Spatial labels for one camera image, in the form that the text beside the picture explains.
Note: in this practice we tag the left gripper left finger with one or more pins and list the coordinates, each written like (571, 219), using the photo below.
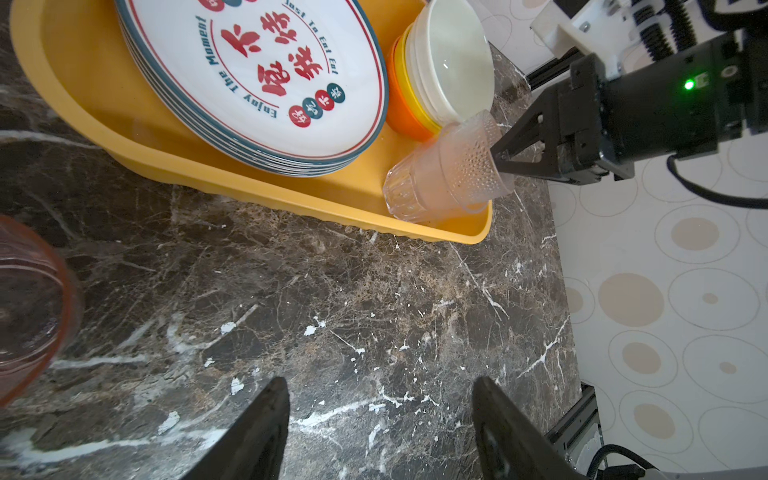
(253, 447)

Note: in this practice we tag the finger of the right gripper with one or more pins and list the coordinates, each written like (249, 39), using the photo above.
(540, 123)

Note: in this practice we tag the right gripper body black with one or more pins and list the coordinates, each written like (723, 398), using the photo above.
(685, 105)

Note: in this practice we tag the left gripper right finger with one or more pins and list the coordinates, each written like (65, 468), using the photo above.
(508, 444)

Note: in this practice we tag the clear cup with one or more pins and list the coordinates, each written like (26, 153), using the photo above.
(467, 162)
(416, 189)

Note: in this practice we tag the cream white bowl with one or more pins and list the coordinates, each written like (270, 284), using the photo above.
(449, 62)

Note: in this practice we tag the orange bowl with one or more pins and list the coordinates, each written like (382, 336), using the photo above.
(399, 116)

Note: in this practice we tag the yellow bowl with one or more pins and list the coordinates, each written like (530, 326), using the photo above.
(406, 87)

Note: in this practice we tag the white plate green rim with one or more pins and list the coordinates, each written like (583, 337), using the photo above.
(207, 131)

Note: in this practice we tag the white plate red rim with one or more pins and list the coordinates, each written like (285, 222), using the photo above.
(300, 80)

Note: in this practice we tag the pink transparent cup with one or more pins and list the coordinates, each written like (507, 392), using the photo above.
(41, 307)

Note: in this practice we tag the yellow plastic bin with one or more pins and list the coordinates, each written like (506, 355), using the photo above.
(74, 55)

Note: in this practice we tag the black frame post right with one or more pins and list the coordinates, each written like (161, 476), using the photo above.
(580, 421)

